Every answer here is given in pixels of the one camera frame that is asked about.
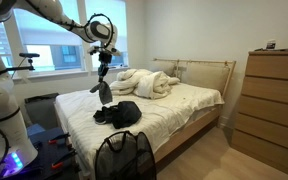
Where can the white crumpled duvet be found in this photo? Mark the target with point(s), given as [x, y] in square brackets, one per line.
[127, 78]

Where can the grey garment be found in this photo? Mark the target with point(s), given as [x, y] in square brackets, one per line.
[104, 93]

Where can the white bed sheet mattress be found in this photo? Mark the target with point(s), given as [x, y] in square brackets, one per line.
[170, 110]

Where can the beige headboard cushion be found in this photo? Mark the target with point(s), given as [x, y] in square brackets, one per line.
[207, 76]
[162, 68]

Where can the white window blind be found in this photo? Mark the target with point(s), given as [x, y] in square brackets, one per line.
[4, 45]
[122, 20]
[34, 33]

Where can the wooden chest of drawers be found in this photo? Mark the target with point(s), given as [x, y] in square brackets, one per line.
[270, 110]

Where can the dark robot cart top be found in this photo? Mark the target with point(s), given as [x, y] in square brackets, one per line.
[47, 153]

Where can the black camera on stand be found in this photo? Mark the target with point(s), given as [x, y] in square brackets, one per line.
[29, 55]

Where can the black mesh laundry basket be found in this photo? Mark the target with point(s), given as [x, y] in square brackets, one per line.
[144, 160]

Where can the large black garment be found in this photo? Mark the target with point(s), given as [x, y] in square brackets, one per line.
[127, 113]

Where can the small white container dark lid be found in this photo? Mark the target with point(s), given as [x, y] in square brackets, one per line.
[271, 44]

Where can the dark grey storage bin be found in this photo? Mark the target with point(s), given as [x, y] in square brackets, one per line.
[42, 111]

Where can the wooden bed frame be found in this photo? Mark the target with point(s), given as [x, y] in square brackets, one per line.
[190, 131]

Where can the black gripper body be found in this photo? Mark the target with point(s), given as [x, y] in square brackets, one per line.
[105, 60]

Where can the dark navy garment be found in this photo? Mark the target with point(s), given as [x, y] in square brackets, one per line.
[102, 115]

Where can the white window frame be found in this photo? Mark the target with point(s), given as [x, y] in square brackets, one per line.
[83, 58]

